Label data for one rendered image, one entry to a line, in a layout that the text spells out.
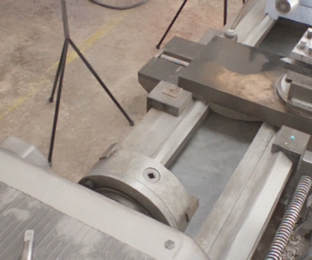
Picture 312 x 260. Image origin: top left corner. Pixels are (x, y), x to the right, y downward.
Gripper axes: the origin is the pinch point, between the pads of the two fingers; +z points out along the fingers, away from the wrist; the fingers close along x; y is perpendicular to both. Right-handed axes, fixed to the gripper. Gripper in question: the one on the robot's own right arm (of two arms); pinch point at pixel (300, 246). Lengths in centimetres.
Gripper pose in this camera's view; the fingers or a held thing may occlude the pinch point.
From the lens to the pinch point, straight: 147.4
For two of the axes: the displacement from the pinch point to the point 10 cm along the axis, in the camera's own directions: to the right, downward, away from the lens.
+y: 8.4, 5.4, 0.5
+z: -4.5, 6.3, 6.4
